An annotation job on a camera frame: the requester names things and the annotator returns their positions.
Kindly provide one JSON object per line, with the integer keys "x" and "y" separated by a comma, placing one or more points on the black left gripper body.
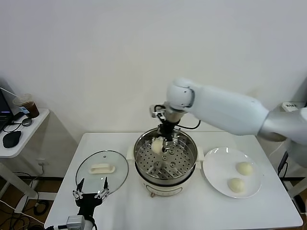
{"x": 87, "y": 202}

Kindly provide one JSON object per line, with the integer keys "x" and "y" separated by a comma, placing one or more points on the clear cup with blue label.
{"x": 20, "y": 104}

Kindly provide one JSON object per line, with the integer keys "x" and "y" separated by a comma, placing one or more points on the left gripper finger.
{"x": 104, "y": 192}
{"x": 78, "y": 192}

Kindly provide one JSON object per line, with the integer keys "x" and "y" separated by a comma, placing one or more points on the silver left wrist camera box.
{"x": 75, "y": 222}

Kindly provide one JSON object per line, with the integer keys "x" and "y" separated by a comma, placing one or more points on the white printed label box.
{"x": 290, "y": 105}

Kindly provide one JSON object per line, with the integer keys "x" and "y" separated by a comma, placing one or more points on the cream electric cooker base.
{"x": 163, "y": 189}

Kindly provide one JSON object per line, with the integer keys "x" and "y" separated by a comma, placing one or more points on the steel perforated steamer basket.
{"x": 177, "y": 158}

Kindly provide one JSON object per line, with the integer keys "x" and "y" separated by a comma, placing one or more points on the white steamed baozi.
{"x": 157, "y": 146}
{"x": 244, "y": 168}
{"x": 236, "y": 185}

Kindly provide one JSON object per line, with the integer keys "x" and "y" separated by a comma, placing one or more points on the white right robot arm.
{"x": 227, "y": 107}

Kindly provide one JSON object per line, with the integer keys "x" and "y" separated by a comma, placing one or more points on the white side table with laptop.
{"x": 28, "y": 139}

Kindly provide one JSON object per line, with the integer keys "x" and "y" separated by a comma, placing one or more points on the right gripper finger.
{"x": 167, "y": 146}

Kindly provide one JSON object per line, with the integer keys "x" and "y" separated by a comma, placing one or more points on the white round plate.
{"x": 220, "y": 172}

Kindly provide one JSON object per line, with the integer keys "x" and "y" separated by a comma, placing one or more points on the white wall socket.
{"x": 43, "y": 163}

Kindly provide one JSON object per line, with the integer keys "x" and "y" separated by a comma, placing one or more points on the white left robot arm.
{"x": 88, "y": 225}

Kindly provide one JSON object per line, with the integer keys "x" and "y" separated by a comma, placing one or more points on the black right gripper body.
{"x": 167, "y": 131}

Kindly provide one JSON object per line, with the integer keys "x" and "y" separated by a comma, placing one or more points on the black laptop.
{"x": 4, "y": 112}

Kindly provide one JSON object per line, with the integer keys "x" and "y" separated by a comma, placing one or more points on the iced coffee plastic cup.
{"x": 33, "y": 111}

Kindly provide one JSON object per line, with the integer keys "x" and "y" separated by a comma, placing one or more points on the black computer mouse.
{"x": 12, "y": 139}

